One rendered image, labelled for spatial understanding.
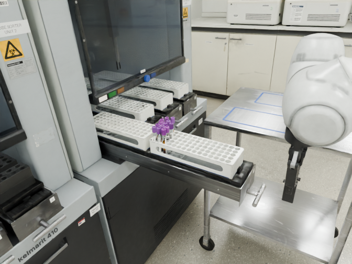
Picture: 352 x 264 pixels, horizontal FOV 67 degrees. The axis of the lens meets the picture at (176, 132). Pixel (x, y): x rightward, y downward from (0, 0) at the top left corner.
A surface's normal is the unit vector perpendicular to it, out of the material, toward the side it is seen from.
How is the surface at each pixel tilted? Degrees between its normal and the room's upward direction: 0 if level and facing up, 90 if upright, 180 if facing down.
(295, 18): 90
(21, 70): 90
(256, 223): 0
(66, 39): 90
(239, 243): 0
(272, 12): 90
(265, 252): 0
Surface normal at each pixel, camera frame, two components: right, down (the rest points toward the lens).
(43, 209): 0.85, 0.22
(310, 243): -0.04, -0.87
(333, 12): -0.52, 0.44
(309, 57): -0.71, 0.31
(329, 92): -0.17, -0.55
